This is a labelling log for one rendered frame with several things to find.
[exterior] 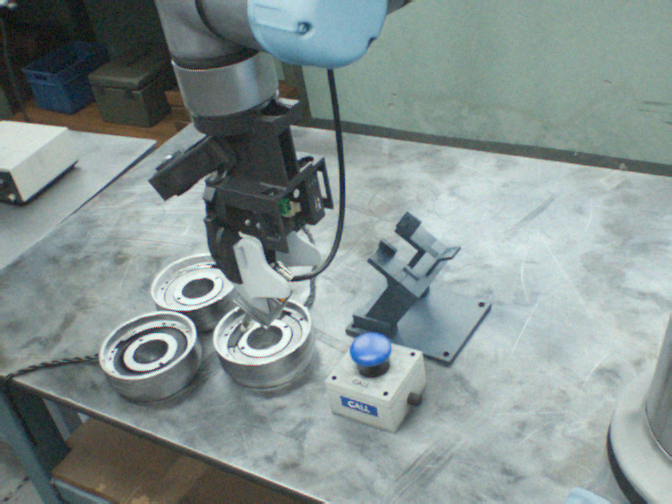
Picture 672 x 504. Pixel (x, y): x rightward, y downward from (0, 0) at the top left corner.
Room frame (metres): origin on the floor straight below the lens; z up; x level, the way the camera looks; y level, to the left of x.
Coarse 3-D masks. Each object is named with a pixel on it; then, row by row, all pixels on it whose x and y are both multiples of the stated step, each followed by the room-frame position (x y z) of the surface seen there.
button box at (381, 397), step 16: (400, 352) 0.61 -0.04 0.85; (416, 352) 0.60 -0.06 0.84; (336, 368) 0.60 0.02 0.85; (352, 368) 0.60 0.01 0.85; (368, 368) 0.59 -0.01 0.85; (384, 368) 0.58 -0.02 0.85; (400, 368) 0.58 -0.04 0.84; (416, 368) 0.59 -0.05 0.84; (336, 384) 0.58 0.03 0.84; (352, 384) 0.58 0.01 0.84; (368, 384) 0.57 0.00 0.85; (384, 384) 0.57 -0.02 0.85; (400, 384) 0.56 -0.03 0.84; (416, 384) 0.59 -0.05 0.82; (336, 400) 0.58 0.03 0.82; (352, 400) 0.57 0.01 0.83; (368, 400) 0.56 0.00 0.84; (384, 400) 0.55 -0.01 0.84; (400, 400) 0.56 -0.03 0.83; (416, 400) 0.56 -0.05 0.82; (352, 416) 0.57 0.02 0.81; (368, 416) 0.56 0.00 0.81; (384, 416) 0.55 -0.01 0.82; (400, 416) 0.56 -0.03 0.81
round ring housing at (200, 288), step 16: (192, 256) 0.85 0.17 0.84; (208, 256) 0.84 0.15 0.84; (160, 272) 0.83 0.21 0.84; (176, 272) 0.84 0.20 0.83; (208, 272) 0.82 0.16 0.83; (160, 288) 0.81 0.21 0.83; (176, 288) 0.81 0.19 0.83; (192, 288) 0.82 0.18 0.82; (208, 288) 0.82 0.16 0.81; (160, 304) 0.77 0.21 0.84; (192, 304) 0.77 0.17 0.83; (208, 304) 0.75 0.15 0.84; (224, 304) 0.76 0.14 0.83; (192, 320) 0.75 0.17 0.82; (208, 320) 0.75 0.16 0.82
